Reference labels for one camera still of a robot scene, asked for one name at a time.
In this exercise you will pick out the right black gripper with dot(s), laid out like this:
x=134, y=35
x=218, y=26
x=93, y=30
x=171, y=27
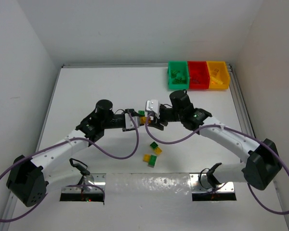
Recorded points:
x=161, y=116

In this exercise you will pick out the red rounded lego brick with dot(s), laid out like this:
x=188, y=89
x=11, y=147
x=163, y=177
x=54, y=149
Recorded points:
x=195, y=80

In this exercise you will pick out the long tan lego plate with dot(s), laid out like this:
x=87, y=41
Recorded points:
x=216, y=81

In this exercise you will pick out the small yellow lego plate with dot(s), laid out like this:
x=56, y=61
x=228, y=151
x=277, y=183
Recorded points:
x=143, y=120

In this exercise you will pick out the green lego plate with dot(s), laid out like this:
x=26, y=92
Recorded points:
x=141, y=113

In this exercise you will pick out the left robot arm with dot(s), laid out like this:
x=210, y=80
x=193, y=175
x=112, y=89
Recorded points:
x=31, y=178

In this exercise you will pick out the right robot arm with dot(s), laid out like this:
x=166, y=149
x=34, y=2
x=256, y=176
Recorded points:
x=258, y=163

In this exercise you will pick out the red storage bin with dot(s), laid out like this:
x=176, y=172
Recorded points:
x=199, y=69

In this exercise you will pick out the green storage bin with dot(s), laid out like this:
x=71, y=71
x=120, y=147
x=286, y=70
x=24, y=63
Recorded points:
x=178, y=75

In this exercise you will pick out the green and yellow lego stack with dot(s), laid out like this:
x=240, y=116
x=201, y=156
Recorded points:
x=155, y=147

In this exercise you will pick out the yellow storage bin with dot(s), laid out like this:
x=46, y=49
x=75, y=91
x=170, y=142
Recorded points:
x=219, y=70

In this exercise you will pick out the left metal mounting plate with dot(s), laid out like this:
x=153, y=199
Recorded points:
x=93, y=184

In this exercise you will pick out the metal mounting plate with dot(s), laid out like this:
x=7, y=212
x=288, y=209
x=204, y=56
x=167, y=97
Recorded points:
x=93, y=184
x=197, y=188

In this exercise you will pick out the yellow green lego block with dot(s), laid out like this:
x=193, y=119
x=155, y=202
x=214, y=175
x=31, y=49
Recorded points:
x=150, y=160

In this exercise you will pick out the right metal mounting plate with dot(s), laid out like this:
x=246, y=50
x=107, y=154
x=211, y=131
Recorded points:
x=197, y=188

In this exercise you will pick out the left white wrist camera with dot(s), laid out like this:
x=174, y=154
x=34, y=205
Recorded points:
x=131, y=122

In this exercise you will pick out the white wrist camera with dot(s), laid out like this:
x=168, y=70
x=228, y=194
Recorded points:
x=153, y=106
x=131, y=122

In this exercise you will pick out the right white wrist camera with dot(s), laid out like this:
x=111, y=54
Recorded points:
x=153, y=106

